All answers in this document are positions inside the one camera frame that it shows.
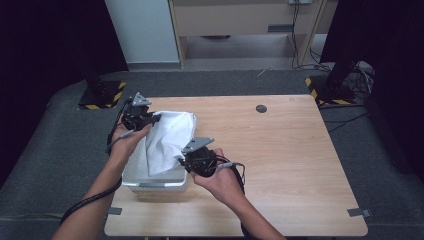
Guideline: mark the small pale stick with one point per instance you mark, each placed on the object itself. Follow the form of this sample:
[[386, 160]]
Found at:
[[263, 72]]

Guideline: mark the person's left hand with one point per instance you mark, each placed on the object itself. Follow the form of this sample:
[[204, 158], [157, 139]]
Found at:
[[126, 143]]

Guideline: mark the black stand with striped base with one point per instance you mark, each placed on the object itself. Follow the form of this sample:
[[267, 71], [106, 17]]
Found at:
[[330, 91], [100, 96]]

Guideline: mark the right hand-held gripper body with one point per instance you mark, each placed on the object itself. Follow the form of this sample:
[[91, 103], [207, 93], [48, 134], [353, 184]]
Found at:
[[201, 161]]

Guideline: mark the light wooden desk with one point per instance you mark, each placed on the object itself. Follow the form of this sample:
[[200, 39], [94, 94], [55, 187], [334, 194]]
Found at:
[[233, 20]]

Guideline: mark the white panel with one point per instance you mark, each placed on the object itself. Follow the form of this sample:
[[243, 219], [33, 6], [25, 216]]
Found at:
[[143, 30]]

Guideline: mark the white printed T-shirt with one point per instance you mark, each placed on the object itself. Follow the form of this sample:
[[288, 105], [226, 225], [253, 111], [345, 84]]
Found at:
[[170, 140]]

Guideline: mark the dark curtain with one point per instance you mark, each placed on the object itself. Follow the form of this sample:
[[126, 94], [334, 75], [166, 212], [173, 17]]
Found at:
[[50, 50], [393, 66]]

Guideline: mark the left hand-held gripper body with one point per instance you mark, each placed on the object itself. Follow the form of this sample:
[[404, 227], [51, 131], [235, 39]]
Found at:
[[135, 116]]

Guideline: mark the white plastic basket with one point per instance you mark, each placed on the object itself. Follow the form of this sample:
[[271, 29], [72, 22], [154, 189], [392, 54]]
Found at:
[[160, 185]]

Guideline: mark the person's right hand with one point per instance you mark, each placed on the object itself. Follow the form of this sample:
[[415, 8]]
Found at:
[[221, 183]]

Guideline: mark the grey tape strip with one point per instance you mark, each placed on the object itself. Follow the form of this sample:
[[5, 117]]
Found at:
[[115, 211], [360, 212]]

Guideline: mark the dark round table grommet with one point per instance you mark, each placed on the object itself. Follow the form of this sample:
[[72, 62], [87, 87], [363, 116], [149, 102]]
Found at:
[[261, 108]]

